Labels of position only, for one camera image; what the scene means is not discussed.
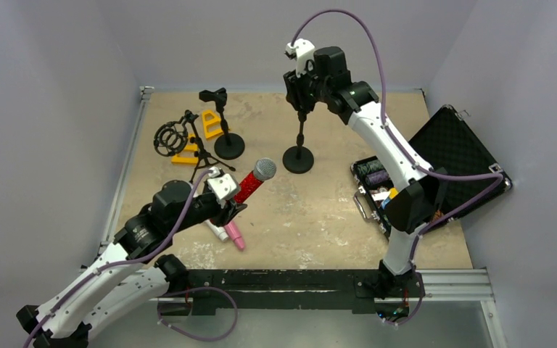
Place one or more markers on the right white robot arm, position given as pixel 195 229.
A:
pixel 321 75

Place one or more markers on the black left round-base stand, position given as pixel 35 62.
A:
pixel 228 146

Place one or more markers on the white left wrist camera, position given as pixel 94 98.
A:
pixel 223 185

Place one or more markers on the white toy microphone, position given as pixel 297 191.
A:
pixel 218 231

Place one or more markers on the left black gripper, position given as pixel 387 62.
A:
pixel 228 209

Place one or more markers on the red glitter microphone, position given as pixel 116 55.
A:
pixel 263 170

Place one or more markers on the black round-base mic stand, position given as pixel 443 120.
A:
pixel 298 159

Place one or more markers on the yellow bracket at back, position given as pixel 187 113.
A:
pixel 211 124

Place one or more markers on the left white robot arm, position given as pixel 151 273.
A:
pixel 133 268

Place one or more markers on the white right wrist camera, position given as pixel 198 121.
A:
pixel 302 52

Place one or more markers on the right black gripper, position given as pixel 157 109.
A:
pixel 299 94

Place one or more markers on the pink toy microphone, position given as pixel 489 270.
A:
pixel 235 235

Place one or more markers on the yellow poker chip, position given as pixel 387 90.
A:
pixel 393 193

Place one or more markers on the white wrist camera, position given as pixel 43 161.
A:
pixel 302 52
pixel 223 185

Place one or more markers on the black poker chip case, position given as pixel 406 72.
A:
pixel 444 141

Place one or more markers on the black tripod shock-mount stand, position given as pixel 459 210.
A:
pixel 173 138

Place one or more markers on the yellow bracket near tripod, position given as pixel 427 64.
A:
pixel 188 156

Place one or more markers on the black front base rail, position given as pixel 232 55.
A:
pixel 360 291

